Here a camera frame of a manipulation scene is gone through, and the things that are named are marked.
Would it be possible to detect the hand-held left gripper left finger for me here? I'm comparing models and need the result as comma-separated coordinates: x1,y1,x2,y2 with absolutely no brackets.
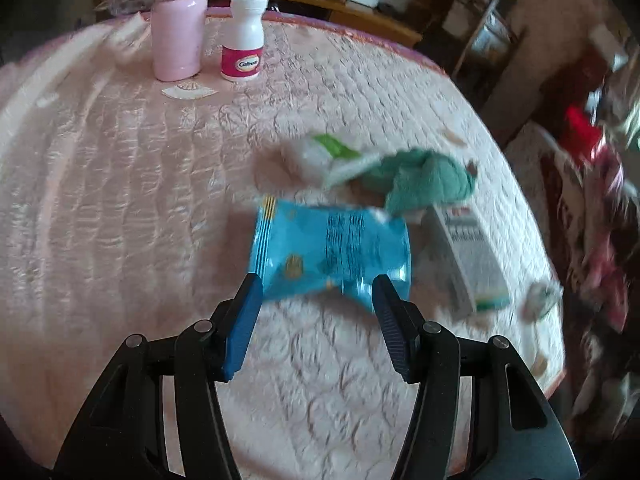
52,272,264,480

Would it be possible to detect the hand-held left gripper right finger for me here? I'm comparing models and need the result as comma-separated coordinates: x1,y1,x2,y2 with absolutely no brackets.
372,274,581,480

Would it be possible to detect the blue snack packet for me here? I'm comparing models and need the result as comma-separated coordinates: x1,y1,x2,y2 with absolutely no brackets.
248,197,412,317

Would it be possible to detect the white cardboard box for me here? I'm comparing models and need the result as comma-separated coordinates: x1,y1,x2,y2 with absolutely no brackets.
425,205,512,316

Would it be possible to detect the small crumpled paper ball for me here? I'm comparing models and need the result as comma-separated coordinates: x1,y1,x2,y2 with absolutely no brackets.
522,280,563,321

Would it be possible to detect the green cloth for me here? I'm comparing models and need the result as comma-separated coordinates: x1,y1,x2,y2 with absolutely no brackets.
357,147,478,216

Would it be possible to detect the white and green packet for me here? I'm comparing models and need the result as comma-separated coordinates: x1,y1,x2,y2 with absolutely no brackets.
280,132,396,191

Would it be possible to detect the fan-shaped white paper piece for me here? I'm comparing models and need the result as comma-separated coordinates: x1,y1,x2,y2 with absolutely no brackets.
161,82,218,100

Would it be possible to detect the heap of red patterned clothes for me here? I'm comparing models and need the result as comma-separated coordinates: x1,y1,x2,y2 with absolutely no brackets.
540,45,640,411

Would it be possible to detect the white pill bottle pink label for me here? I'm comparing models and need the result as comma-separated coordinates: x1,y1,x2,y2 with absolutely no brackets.
220,0,267,82

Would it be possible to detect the wooden chair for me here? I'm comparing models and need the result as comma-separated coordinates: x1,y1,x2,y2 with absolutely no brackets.
452,0,521,78

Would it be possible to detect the wooden table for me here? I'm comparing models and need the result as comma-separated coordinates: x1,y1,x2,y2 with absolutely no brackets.
205,0,423,48

